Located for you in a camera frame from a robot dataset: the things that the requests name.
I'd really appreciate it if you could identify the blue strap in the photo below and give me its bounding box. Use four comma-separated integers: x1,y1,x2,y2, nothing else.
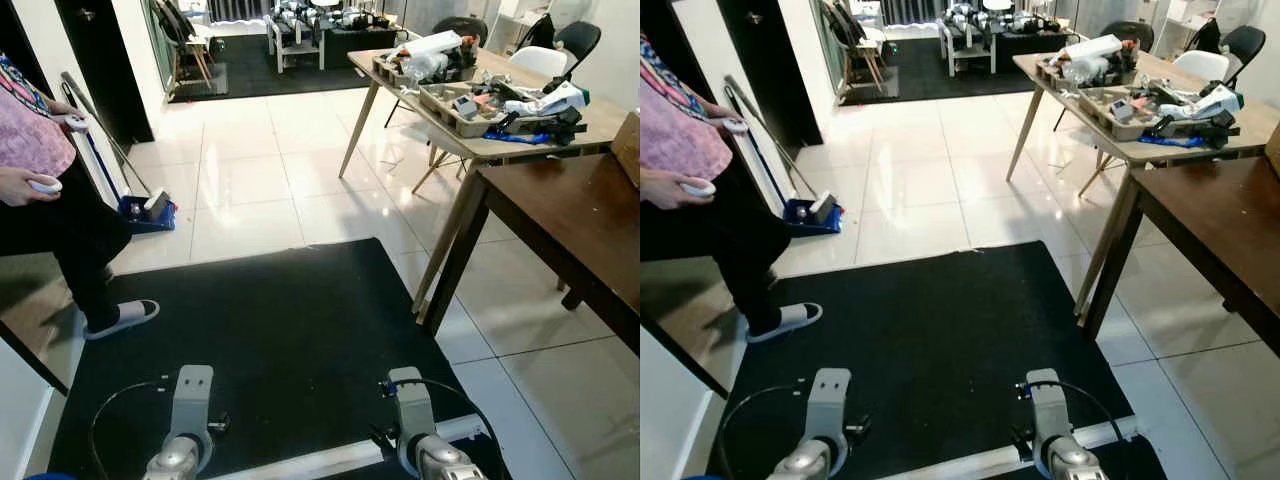
1138,132,1211,149
483,128,561,147

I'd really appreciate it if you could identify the grey frame shelf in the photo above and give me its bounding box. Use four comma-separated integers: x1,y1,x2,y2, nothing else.
938,15,998,78
265,10,326,73

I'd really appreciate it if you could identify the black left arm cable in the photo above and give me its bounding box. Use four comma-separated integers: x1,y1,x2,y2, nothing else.
88,378,176,479
717,385,811,480

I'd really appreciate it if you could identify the white flat package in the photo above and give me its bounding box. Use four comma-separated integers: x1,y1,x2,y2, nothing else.
1060,34,1126,63
395,30,466,59

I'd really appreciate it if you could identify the blue and white floor sweeper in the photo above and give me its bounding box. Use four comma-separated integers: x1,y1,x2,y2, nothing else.
720,74,844,238
58,70,179,235

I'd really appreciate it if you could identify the white and green carton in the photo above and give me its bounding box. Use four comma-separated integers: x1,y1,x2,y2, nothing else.
515,82,591,119
1160,85,1244,123

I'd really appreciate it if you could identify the white tape strip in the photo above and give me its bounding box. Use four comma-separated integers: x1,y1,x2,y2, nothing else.
880,415,1141,480
215,413,491,480

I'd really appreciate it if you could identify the dark brown wooden table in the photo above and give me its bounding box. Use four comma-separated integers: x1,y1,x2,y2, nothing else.
418,152,641,356
1080,155,1280,359

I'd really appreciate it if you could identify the person's right hand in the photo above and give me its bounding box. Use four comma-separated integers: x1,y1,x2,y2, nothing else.
0,165,63,208
640,165,716,211

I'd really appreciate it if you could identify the light wooden table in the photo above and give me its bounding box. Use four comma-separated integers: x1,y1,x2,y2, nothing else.
338,45,633,319
1005,50,1280,321

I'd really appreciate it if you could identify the white chair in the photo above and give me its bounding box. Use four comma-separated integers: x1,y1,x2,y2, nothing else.
1172,50,1233,83
507,45,571,81

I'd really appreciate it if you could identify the white shelf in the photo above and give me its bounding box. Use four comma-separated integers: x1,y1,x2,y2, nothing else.
1150,0,1216,56
487,0,553,51

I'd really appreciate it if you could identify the brown cabinet top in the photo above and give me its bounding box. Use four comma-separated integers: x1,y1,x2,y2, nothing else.
640,255,756,399
0,250,86,396

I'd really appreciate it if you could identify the black door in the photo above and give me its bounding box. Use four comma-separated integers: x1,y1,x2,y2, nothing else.
715,0,823,156
55,0,156,146

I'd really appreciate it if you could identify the white slipper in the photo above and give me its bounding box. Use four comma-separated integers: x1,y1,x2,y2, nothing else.
745,302,824,345
83,299,161,342

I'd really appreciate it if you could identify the dark rug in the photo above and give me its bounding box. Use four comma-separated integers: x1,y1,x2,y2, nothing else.
840,38,1061,106
170,35,401,101

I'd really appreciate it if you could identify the person in pink top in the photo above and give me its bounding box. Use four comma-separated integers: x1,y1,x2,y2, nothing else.
640,35,826,347
0,50,161,343

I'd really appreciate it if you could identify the black device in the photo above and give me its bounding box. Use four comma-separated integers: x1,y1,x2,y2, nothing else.
1155,108,1241,146
500,105,586,146

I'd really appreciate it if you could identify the black floor mat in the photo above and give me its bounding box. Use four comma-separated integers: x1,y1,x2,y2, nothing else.
48,237,511,480
705,240,1166,480

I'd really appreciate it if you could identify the clear plastic bottle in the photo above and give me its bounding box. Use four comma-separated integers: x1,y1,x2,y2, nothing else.
405,52,451,83
1062,55,1111,86

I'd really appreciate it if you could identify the wooden rack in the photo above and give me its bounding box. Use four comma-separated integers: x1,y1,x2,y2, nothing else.
150,0,226,96
820,0,898,101

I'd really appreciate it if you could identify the grey pulp packaging tray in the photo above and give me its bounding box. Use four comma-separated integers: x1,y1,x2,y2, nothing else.
1078,85,1176,141
418,82,521,139
1035,55,1141,93
372,52,479,89

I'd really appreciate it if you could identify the black chair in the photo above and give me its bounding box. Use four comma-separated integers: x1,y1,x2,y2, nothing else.
1215,24,1267,86
550,20,603,76
432,15,491,49
1100,20,1156,51

